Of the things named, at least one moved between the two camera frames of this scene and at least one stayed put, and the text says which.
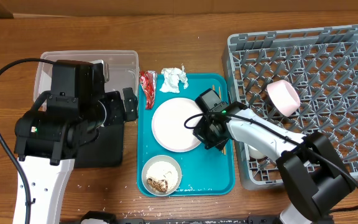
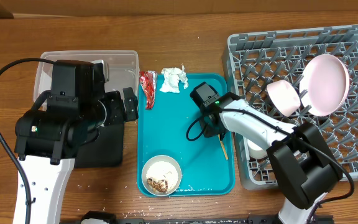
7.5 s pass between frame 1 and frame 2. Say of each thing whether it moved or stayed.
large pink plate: moved
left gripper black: stayed
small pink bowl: stayed
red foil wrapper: stayed
